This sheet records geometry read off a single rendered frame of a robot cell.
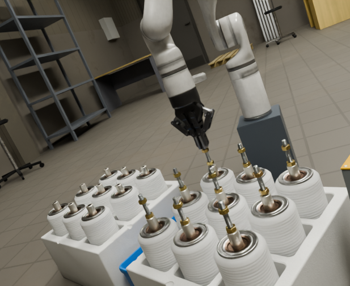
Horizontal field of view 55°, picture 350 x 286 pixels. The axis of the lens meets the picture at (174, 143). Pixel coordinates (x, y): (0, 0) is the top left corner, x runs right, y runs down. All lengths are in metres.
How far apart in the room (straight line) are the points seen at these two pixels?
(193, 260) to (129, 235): 0.39
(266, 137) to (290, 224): 0.47
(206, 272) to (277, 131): 0.55
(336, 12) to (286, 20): 2.20
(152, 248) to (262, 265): 0.26
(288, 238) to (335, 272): 0.13
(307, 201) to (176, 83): 0.40
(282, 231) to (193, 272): 0.19
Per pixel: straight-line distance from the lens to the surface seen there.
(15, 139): 4.62
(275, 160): 1.12
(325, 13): 6.15
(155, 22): 0.80
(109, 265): 1.01
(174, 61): 0.82
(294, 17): 8.22
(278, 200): 0.71
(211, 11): 1.02
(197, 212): 0.82
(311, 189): 0.75
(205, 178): 0.92
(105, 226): 1.02
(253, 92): 1.08
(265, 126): 1.08
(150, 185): 1.13
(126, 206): 1.07
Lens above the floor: 0.60
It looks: 14 degrees down
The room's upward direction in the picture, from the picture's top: 23 degrees counter-clockwise
